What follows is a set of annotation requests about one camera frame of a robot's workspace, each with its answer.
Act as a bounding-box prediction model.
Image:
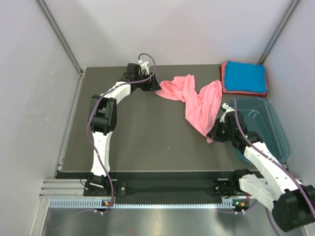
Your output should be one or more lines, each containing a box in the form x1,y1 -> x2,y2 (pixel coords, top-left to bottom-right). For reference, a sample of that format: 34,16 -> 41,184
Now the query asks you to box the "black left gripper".
134,72 -> 161,91

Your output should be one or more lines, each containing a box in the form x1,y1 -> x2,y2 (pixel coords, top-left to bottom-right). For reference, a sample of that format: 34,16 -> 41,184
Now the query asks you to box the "pink t-shirt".
156,74 -> 222,144

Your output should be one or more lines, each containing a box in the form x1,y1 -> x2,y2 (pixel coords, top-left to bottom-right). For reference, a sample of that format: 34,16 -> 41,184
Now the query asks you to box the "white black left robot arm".
85,60 -> 161,195

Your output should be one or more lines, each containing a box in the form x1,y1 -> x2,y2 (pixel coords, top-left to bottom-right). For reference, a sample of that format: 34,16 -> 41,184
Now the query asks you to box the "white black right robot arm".
207,112 -> 315,232

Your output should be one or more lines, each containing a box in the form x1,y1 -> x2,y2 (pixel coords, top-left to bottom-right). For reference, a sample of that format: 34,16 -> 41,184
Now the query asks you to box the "teal transparent plastic bin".
236,97 -> 290,163

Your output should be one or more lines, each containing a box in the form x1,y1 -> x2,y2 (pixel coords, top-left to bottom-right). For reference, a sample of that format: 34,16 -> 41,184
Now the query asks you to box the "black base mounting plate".
84,179 -> 242,201

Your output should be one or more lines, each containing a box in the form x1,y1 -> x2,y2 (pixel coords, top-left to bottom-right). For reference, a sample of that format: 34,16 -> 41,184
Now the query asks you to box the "folded dark red t-shirt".
220,62 -> 268,98

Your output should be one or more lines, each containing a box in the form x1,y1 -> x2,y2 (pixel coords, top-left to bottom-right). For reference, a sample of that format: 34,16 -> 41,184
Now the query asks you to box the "folded blue t-shirt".
225,60 -> 268,93

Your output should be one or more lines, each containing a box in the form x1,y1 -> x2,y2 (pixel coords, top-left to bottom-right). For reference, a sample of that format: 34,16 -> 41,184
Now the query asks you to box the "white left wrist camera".
138,59 -> 150,75

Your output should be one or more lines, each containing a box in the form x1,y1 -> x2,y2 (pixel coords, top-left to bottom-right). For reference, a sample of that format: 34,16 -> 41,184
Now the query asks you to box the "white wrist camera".
138,59 -> 150,75
220,103 -> 235,123

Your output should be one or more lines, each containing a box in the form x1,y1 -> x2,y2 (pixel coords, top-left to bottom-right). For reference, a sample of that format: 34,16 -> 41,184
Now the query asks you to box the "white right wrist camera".
220,103 -> 235,123

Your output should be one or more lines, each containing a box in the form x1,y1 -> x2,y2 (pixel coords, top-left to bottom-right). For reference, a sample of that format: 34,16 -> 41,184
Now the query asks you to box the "grey slotted cable duct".
49,199 -> 249,210

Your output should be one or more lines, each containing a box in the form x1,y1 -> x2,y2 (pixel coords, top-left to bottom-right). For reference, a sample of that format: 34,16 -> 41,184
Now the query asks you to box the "aluminium frame rail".
39,179 -> 85,198

